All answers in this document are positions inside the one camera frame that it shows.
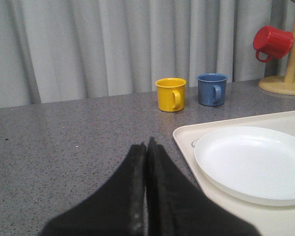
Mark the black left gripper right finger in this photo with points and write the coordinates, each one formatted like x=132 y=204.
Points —
x=177 y=208

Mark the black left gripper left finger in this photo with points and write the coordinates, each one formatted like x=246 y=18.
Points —
x=115 y=209

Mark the white round plate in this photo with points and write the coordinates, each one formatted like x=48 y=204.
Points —
x=253 y=164

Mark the cream rabbit print tray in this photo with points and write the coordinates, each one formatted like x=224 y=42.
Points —
x=270 y=220

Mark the yellow enamel mug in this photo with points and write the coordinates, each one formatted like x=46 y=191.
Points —
x=171 y=94

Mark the blue enamel mug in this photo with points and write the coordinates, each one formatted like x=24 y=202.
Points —
x=211 y=89

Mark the grey pleated curtain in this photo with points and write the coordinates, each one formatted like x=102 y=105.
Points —
x=60 y=50

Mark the red enamel mug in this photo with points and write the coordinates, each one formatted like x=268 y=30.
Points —
x=270 y=42

